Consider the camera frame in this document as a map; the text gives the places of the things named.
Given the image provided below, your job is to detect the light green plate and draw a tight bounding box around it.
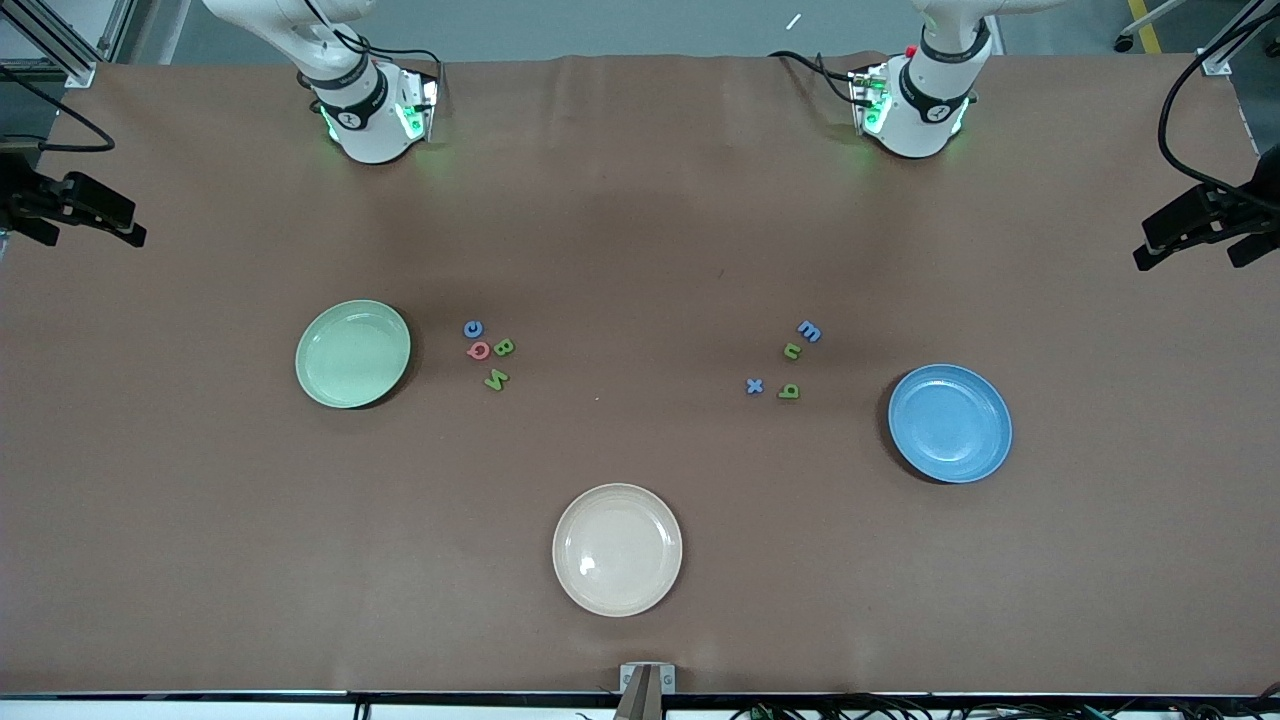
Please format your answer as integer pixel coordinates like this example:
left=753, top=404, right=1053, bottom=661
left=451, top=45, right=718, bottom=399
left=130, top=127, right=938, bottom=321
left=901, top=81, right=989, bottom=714
left=295, top=299, right=412, bottom=410

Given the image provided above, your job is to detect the blue plate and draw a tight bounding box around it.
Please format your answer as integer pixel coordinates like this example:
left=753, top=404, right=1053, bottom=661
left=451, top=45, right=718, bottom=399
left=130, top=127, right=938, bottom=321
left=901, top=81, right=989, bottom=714
left=888, top=363, right=1014, bottom=485

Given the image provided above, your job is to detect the brown table cover sheet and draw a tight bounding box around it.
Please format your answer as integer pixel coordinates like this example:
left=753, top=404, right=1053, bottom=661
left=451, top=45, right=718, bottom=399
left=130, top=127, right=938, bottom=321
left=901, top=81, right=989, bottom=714
left=0, top=52, right=1280, bottom=696

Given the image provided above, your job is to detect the beige plate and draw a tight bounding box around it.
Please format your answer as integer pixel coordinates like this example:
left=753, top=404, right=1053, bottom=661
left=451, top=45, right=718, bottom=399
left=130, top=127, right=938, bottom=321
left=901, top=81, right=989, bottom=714
left=552, top=483, right=684, bottom=618

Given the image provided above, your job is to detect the aluminium frame profile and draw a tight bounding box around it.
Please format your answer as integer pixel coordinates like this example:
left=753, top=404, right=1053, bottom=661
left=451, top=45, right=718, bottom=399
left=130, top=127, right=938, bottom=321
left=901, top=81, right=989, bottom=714
left=1200, top=0, right=1280, bottom=76
left=0, top=0, right=136, bottom=89

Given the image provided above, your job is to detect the black arm base cable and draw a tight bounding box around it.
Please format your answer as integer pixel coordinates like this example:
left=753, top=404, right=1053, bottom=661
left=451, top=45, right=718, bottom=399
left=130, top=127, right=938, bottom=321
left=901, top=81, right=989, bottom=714
left=300, top=0, right=446, bottom=111
left=768, top=50, right=871, bottom=106

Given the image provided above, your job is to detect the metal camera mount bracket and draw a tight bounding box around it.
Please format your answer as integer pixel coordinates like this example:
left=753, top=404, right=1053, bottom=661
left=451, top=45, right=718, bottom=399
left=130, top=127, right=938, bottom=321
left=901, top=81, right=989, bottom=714
left=615, top=663, right=677, bottom=720

